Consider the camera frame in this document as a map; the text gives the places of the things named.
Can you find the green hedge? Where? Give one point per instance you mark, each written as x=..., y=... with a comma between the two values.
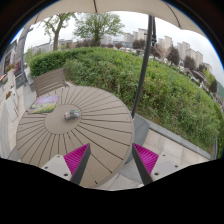
x=163, y=95

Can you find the grey slatted outdoor chair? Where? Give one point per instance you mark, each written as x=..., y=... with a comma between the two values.
x=49, y=81

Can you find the round slatted outdoor table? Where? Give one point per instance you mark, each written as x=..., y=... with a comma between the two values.
x=105, y=123

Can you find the black green computer mouse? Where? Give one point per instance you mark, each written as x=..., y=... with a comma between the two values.
x=71, y=115

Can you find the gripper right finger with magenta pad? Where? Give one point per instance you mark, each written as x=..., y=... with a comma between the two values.
x=152, y=166

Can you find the beige patio umbrella canopy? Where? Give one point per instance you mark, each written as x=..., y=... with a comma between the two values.
x=156, y=8

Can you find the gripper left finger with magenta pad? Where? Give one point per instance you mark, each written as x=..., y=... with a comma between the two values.
x=70, y=167

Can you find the black umbrella pole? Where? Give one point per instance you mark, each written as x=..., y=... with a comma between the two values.
x=151, y=34

